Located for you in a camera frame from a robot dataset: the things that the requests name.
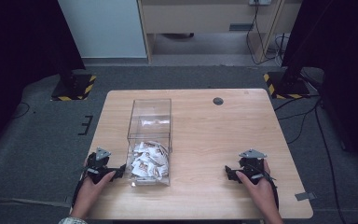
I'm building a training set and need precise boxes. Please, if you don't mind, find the person's left hand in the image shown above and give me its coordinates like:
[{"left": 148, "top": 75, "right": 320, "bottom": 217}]
[{"left": 73, "top": 170, "right": 117, "bottom": 204}]

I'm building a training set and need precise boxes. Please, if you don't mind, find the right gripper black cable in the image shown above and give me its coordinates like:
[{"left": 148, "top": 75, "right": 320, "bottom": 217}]
[{"left": 262, "top": 167, "right": 281, "bottom": 210}]

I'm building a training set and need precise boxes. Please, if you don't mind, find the thin black floor cable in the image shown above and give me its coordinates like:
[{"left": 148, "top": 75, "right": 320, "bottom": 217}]
[{"left": 11, "top": 101, "right": 32, "bottom": 119}]

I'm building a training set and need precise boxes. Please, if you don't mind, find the pile of white sachets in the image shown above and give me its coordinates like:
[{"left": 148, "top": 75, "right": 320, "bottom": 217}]
[{"left": 130, "top": 141, "right": 170, "bottom": 181}]

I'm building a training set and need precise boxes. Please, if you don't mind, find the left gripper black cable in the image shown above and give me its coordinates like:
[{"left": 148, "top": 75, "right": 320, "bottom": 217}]
[{"left": 71, "top": 175, "right": 88, "bottom": 209}]

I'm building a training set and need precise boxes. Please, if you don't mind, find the person's right hand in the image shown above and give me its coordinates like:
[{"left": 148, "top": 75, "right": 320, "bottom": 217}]
[{"left": 235, "top": 159, "right": 274, "bottom": 209}]

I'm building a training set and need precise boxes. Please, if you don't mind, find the black hanging power cable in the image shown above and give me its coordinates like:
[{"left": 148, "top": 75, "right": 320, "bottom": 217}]
[{"left": 245, "top": 3, "right": 285, "bottom": 66}]

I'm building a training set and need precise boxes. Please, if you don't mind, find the grey tape strip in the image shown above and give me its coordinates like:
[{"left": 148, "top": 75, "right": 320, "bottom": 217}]
[{"left": 294, "top": 191, "right": 318, "bottom": 202}]

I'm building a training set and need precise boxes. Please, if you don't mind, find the white cabinet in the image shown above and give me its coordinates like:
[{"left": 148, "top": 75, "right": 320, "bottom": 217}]
[{"left": 57, "top": 0, "right": 148, "bottom": 60}]

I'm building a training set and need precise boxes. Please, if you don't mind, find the clear plastic box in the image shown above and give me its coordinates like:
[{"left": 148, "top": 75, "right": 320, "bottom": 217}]
[{"left": 126, "top": 98, "right": 172, "bottom": 188}]

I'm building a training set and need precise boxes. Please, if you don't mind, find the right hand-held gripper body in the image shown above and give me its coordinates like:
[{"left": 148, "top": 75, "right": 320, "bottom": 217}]
[{"left": 232, "top": 148, "right": 276, "bottom": 187}]

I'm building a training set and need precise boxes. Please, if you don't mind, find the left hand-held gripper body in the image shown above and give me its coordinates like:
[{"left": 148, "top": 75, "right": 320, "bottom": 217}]
[{"left": 84, "top": 147, "right": 119, "bottom": 185}]

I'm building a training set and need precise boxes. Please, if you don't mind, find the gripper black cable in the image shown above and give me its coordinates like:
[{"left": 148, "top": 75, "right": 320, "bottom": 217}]
[
  {"left": 71, "top": 175, "right": 88, "bottom": 209},
  {"left": 262, "top": 167, "right": 281, "bottom": 210}
]

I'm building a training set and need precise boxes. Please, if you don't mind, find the light wooden desk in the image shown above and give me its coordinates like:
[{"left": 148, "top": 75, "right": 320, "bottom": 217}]
[{"left": 137, "top": 0, "right": 303, "bottom": 64}]

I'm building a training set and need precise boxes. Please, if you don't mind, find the striped black stand base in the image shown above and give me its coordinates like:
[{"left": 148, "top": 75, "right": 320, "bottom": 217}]
[
  {"left": 50, "top": 73, "right": 98, "bottom": 102},
  {"left": 262, "top": 71, "right": 311, "bottom": 101}
]

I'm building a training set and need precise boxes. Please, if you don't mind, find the white power strip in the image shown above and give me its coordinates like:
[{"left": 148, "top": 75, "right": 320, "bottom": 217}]
[{"left": 248, "top": 0, "right": 272, "bottom": 7}]

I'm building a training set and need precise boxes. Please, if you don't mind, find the patterned sleeve cuff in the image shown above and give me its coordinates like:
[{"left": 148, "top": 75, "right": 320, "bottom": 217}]
[{"left": 58, "top": 216, "right": 89, "bottom": 224}]

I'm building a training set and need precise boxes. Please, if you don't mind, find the dark curtain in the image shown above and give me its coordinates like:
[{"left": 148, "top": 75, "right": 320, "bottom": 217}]
[
  {"left": 0, "top": 0, "right": 87, "bottom": 158},
  {"left": 281, "top": 0, "right": 358, "bottom": 171}
]

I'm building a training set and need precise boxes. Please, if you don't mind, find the long black floor cable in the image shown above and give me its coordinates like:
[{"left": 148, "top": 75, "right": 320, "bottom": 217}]
[{"left": 312, "top": 98, "right": 348, "bottom": 224}]

